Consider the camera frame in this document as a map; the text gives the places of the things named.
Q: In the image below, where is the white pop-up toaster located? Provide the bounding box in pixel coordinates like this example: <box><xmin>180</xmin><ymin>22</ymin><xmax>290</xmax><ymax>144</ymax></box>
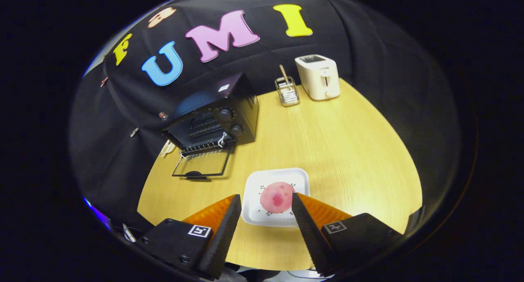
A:
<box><xmin>295</xmin><ymin>54</ymin><xmax>341</xmax><ymax>101</ymax></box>

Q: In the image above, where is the round pink food slice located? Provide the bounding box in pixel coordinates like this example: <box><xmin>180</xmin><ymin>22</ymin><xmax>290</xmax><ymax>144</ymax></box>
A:
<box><xmin>260</xmin><ymin>182</ymin><xmax>295</xmax><ymax>214</ymax></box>

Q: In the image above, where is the white square plate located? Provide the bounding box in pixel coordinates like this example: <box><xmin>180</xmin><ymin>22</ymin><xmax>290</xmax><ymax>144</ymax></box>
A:
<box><xmin>241</xmin><ymin>168</ymin><xmax>310</xmax><ymax>227</ymax></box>

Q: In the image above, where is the wire rack with wooden stick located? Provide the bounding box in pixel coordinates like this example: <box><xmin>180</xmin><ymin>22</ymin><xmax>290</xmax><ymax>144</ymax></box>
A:
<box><xmin>275</xmin><ymin>65</ymin><xmax>300</xmax><ymax>107</ymax></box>

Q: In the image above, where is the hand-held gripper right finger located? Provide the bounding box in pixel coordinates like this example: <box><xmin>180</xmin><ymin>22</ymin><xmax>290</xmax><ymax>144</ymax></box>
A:
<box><xmin>291</xmin><ymin>192</ymin><xmax>404</xmax><ymax>276</ymax></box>

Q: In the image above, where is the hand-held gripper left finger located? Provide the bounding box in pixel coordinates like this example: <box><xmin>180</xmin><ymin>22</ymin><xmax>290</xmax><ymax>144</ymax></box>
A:
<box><xmin>135</xmin><ymin>194</ymin><xmax>242</xmax><ymax>279</ymax></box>

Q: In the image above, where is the black toaster oven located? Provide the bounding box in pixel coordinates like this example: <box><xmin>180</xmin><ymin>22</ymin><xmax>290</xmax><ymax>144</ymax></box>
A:
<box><xmin>161</xmin><ymin>72</ymin><xmax>260</xmax><ymax>181</ymax></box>

